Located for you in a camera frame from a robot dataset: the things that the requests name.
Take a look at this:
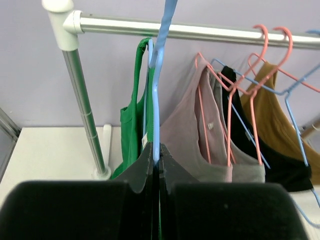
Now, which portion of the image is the white and metal clothes rack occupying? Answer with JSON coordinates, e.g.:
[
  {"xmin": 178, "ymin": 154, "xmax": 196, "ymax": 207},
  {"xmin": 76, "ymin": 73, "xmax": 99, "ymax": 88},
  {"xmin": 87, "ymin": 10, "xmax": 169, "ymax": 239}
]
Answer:
[{"xmin": 41, "ymin": 0, "xmax": 320, "ymax": 180}]

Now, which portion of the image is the light blue hanger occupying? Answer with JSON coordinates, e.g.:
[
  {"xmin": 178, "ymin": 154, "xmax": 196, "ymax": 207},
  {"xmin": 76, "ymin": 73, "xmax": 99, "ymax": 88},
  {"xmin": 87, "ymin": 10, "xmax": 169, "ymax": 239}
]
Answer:
[{"xmin": 142, "ymin": 0, "xmax": 177, "ymax": 166}]

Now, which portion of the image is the brown tank top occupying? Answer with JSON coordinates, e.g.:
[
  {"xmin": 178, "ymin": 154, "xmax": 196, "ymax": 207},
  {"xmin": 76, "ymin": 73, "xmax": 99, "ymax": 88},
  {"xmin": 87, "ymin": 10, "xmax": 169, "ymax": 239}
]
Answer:
[{"xmin": 240, "ymin": 62, "xmax": 320, "ymax": 168}]

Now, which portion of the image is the green tank top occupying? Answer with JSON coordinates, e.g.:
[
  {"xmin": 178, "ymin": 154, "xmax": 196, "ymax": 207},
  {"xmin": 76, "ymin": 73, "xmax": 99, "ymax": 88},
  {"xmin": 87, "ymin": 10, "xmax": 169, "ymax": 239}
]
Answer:
[{"xmin": 110, "ymin": 37, "xmax": 163, "ymax": 240}]

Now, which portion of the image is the grey tank top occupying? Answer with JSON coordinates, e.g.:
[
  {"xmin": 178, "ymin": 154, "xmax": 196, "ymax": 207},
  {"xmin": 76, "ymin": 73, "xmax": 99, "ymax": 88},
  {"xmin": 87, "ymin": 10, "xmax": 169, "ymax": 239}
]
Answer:
[{"xmin": 209, "ymin": 73, "xmax": 266, "ymax": 183}]

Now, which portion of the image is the blue hanger with black top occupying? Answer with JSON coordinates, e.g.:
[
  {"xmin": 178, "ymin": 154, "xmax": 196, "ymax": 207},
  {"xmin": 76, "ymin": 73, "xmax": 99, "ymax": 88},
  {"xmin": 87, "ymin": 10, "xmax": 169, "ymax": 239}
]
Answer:
[{"xmin": 210, "ymin": 29, "xmax": 320, "ymax": 228}]

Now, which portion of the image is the pink tank top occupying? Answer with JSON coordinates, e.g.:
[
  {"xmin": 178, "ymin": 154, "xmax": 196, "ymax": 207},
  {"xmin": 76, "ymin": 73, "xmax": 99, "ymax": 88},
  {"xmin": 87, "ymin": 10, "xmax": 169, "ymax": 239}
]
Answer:
[{"xmin": 160, "ymin": 56, "xmax": 233, "ymax": 183}]

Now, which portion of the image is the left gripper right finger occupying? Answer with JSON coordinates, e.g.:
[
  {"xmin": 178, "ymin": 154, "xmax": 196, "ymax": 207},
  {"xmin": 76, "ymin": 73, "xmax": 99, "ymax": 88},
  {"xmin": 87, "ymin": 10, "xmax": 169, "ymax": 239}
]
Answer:
[{"xmin": 159, "ymin": 145, "xmax": 308, "ymax": 240}]

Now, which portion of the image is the black tank top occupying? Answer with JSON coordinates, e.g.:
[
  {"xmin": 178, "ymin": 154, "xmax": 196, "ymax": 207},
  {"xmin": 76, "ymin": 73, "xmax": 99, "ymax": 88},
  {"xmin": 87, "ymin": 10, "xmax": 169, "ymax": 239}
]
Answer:
[{"xmin": 220, "ymin": 65, "xmax": 314, "ymax": 193}]

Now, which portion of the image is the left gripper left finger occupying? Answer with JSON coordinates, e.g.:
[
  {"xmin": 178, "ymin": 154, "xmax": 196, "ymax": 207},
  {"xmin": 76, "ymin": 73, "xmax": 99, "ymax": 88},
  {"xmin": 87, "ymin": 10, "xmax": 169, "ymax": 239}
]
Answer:
[{"xmin": 0, "ymin": 143, "xmax": 153, "ymax": 240}]

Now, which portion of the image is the pink hanger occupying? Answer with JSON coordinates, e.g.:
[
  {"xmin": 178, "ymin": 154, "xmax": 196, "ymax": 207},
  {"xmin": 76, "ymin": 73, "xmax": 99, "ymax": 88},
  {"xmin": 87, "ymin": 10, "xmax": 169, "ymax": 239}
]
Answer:
[
  {"xmin": 195, "ymin": 24, "xmax": 269, "ymax": 167},
  {"xmin": 226, "ymin": 25, "xmax": 320, "ymax": 167}
]

